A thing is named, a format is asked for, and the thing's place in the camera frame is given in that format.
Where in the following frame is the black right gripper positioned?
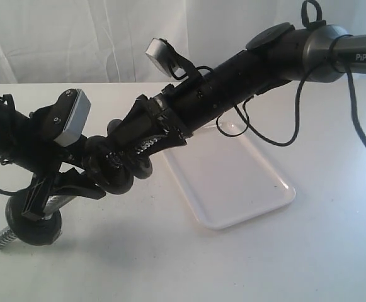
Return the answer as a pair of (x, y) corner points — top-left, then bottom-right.
(110, 72), (220, 157)

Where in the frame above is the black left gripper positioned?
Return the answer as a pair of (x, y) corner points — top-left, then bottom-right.
(9, 106), (106, 221)

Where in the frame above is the black weight plate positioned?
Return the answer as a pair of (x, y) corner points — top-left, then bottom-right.
(106, 119), (154, 182)
(5, 195), (62, 246)

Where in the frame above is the chrome threaded dumbbell bar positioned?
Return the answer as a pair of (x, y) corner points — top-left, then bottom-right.
(0, 133), (168, 252)

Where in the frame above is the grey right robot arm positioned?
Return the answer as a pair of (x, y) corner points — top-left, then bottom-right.
(108, 23), (366, 155)

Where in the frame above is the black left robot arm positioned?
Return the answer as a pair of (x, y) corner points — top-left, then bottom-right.
(0, 88), (106, 221)

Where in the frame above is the black weight plate far end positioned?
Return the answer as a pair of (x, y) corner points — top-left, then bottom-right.
(82, 135), (134, 195)

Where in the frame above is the white rectangular plastic tray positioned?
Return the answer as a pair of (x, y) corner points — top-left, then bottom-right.
(163, 125), (296, 230)

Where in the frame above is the white curtain backdrop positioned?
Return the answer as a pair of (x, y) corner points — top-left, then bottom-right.
(0, 0), (366, 85)

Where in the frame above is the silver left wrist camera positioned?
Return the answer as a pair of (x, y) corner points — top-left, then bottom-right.
(40, 89), (91, 147)

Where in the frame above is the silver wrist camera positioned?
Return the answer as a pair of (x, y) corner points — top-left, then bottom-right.
(40, 89), (91, 147)
(145, 38), (186, 81)

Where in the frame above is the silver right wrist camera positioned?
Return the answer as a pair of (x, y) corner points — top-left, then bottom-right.
(145, 38), (186, 81)

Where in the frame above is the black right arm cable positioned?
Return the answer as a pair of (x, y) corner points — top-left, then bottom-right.
(217, 0), (366, 172)

